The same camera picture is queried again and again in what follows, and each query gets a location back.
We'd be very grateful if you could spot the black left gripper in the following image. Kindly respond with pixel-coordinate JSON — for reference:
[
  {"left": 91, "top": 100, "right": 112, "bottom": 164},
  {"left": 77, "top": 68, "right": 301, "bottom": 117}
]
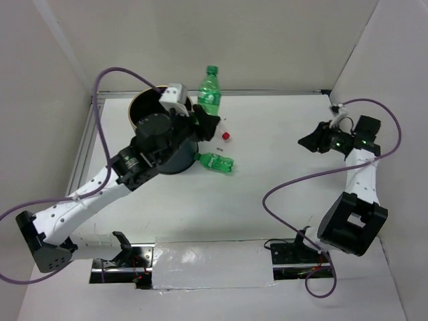
[{"left": 157, "top": 104, "right": 220, "bottom": 166}]

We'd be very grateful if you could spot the red-cap water bottle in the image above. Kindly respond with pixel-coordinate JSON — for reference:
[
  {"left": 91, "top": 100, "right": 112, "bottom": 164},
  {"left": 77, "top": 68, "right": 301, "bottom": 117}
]
[{"left": 214, "top": 121, "right": 231, "bottom": 141}]

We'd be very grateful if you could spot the green plastic soda bottle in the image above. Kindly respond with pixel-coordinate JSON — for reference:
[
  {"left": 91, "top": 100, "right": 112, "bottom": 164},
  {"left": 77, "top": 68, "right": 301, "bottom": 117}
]
[{"left": 197, "top": 66, "right": 221, "bottom": 116}]

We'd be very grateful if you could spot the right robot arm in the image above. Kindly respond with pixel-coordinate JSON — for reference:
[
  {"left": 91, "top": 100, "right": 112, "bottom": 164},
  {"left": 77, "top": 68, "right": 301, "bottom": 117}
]
[{"left": 298, "top": 116, "right": 388, "bottom": 256}]

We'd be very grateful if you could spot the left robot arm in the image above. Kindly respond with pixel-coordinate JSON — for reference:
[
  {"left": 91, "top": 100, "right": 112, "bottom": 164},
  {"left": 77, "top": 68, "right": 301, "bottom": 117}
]
[{"left": 16, "top": 105, "right": 221, "bottom": 273}]

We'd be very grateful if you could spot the dark round bin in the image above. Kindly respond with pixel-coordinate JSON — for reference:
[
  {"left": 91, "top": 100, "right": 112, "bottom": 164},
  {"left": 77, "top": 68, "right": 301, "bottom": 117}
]
[{"left": 128, "top": 85, "right": 199, "bottom": 175}]

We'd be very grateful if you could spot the silver tape sheet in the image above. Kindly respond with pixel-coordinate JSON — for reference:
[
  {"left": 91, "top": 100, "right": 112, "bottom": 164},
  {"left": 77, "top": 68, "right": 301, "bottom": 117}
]
[{"left": 152, "top": 241, "right": 275, "bottom": 290}]

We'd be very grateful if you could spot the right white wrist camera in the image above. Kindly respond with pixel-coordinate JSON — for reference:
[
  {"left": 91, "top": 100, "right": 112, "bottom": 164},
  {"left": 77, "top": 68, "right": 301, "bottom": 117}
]
[{"left": 329, "top": 103, "right": 348, "bottom": 128}]

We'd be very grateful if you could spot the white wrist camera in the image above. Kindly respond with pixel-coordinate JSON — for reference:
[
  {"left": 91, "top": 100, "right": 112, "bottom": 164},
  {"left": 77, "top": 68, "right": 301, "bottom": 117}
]
[
  {"left": 329, "top": 103, "right": 348, "bottom": 128},
  {"left": 159, "top": 83, "right": 189, "bottom": 117}
]

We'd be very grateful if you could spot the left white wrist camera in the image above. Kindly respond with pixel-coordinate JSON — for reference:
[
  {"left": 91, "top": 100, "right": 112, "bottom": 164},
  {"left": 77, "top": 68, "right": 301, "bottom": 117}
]
[{"left": 159, "top": 83, "right": 189, "bottom": 117}]

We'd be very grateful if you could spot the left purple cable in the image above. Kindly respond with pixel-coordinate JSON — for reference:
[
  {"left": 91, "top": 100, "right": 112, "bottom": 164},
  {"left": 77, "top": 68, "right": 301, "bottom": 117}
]
[{"left": 0, "top": 66, "right": 168, "bottom": 284}]

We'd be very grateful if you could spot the purple cable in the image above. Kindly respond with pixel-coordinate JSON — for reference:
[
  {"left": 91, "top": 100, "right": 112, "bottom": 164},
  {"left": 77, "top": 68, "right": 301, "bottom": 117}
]
[
  {"left": 0, "top": 66, "right": 168, "bottom": 284},
  {"left": 261, "top": 98, "right": 402, "bottom": 298}
]

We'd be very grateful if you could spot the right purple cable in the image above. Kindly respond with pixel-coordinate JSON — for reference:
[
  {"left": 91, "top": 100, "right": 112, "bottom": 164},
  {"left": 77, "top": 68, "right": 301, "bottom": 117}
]
[{"left": 261, "top": 98, "right": 402, "bottom": 298}]

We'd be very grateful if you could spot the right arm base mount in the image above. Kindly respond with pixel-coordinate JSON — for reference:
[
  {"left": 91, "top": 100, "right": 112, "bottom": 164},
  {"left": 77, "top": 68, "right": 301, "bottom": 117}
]
[{"left": 263, "top": 234, "right": 333, "bottom": 281}]

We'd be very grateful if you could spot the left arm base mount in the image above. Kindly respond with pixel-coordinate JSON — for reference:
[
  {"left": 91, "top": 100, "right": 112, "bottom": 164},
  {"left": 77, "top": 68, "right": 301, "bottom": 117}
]
[{"left": 89, "top": 231, "right": 154, "bottom": 290}]

